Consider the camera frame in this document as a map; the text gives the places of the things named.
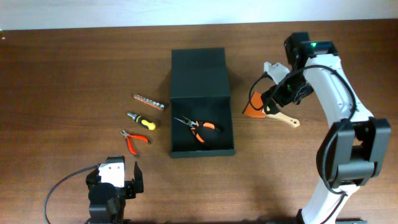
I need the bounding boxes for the orange scraper wooden handle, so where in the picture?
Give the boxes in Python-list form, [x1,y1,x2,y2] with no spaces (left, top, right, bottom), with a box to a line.
[243,91,300,128]

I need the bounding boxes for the small red diagonal cutters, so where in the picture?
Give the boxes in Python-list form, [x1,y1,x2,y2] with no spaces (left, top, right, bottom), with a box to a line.
[120,130,152,157]

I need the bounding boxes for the orange black needle-nose pliers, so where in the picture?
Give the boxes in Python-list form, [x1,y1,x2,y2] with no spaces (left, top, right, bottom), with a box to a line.
[175,116,221,145]

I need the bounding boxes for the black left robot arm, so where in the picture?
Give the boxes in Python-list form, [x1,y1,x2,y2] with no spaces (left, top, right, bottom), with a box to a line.
[86,156,144,224]

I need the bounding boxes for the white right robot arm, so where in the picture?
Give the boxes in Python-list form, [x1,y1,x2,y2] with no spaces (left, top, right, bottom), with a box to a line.
[261,32,391,224]

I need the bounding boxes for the yellow black stubby screwdriver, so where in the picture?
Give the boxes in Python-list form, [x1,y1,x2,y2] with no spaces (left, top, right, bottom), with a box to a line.
[127,112,156,131]

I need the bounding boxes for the black open storage box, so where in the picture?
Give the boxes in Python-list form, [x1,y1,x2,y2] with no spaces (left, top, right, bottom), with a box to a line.
[170,48,235,159]

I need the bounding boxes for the orange socket bit rail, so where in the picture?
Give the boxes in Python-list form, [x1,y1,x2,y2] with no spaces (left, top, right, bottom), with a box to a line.
[133,93,165,111]

